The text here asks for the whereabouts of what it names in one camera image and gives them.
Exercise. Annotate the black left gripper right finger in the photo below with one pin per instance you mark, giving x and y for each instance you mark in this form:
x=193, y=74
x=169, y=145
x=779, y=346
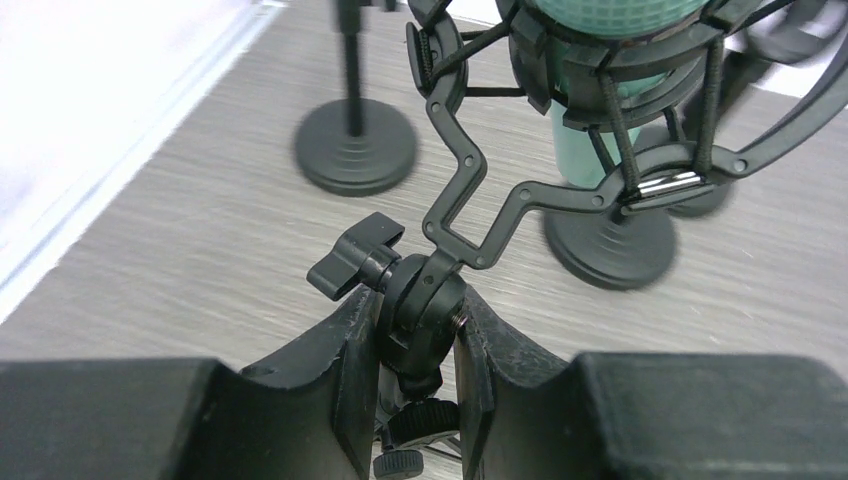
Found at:
x=527, y=414

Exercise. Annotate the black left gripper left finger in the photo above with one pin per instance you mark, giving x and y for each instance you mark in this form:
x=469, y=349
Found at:
x=306, y=411

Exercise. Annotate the black shock mount stand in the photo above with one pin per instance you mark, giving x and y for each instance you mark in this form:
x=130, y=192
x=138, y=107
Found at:
x=612, y=251

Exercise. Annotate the green microphone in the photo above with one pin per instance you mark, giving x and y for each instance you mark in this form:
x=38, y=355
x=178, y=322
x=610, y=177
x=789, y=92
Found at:
x=617, y=20

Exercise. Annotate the black stand with clip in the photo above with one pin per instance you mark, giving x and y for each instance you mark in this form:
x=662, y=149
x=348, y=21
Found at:
x=692, y=169

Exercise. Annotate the aluminium frame rail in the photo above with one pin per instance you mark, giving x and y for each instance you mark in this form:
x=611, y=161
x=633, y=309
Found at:
x=89, y=91

